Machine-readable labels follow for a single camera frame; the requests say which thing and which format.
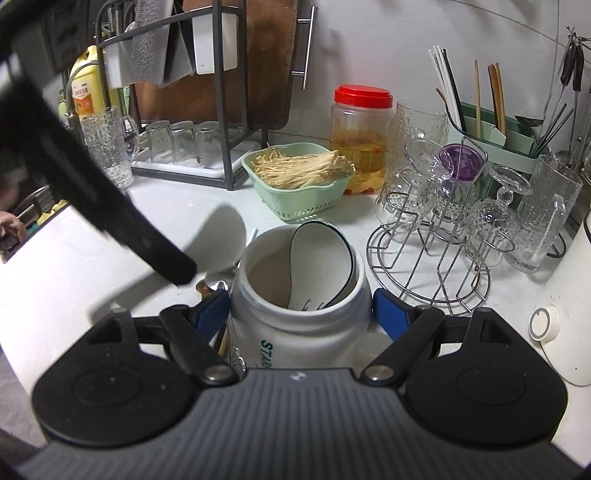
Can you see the dark wooden chopstick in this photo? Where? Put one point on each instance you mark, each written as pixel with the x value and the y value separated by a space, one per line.
pixel 493 97
pixel 500 92

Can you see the dark metal ladle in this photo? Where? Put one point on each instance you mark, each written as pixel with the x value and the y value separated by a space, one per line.
pixel 528 121

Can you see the cut glass tumbler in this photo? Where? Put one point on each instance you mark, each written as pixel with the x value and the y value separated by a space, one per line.
pixel 401 203

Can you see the yellow sponge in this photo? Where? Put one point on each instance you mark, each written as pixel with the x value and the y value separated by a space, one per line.
pixel 57 207

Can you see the stemmed glass goblet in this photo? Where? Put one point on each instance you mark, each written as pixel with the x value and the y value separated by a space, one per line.
pixel 496 217

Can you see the grey blade knife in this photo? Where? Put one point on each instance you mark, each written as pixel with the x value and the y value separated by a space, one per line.
pixel 178 50

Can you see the patterned steel cleaver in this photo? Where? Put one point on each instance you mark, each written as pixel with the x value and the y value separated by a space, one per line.
pixel 147 50

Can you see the black kitchen sink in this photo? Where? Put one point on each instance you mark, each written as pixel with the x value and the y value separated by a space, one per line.
pixel 32 203

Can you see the yellow detergent bottle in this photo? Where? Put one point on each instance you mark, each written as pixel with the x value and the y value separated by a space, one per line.
pixel 87 97

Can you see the black-rimmed white ceramic spoon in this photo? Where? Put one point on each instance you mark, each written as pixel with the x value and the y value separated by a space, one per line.
pixel 318 258

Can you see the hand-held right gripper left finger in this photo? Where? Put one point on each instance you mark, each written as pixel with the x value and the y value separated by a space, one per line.
pixel 214 318

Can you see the green plastic basket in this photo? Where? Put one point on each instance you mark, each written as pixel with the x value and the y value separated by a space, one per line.
pixel 300 205

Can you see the light wooden chopstick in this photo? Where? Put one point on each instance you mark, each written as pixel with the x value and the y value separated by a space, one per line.
pixel 478 97

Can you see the red-lidded plastic jar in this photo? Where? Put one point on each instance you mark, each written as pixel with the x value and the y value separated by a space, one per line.
pixel 360 138

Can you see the tall textured glass mug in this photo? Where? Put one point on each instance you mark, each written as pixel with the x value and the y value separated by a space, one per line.
pixel 545 207

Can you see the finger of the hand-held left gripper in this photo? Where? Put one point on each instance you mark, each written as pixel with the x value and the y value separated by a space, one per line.
pixel 115 212

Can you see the green utensil holder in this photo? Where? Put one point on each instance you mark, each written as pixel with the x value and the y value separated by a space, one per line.
pixel 517 138

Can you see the wooden cutting board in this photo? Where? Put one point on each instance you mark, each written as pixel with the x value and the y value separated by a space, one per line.
pixel 258 69

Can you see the white electric pot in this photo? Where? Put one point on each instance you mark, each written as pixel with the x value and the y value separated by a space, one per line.
pixel 568 323

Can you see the black dish rack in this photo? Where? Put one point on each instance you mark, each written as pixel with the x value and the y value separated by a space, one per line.
pixel 225 138

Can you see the white drip tray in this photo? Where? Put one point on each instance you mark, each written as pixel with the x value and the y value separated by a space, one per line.
pixel 184 171

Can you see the small clear glass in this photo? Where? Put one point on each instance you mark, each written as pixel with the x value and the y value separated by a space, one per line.
pixel 208 143
pixel 159 141
pixel 182 141

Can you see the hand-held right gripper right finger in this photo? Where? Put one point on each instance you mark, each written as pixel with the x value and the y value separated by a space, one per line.
pixel 392 316

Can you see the green soap bottle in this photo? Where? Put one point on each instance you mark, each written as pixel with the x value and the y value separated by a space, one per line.
pixel 63 104

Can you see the long white chopstick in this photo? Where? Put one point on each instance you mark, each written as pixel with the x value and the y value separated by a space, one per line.
pixel 449 83
pixel 440 83

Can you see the thin black chopstick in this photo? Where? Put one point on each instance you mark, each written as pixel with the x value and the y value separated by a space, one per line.
pixel 549 130
pixel 555 133

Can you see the clear textured tumbler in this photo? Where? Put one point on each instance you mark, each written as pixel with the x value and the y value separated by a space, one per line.
pixel 420 120

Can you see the purple cup lid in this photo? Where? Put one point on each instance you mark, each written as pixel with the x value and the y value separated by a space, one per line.
pixel 461 161

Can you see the enoki mushrooms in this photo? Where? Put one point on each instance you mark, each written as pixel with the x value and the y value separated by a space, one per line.
pixel 300 168

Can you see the white mug green logo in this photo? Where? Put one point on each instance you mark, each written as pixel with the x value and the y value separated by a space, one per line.
pixel 300 332

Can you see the steel hook rail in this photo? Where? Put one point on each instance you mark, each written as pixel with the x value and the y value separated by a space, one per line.
pixel 577 34

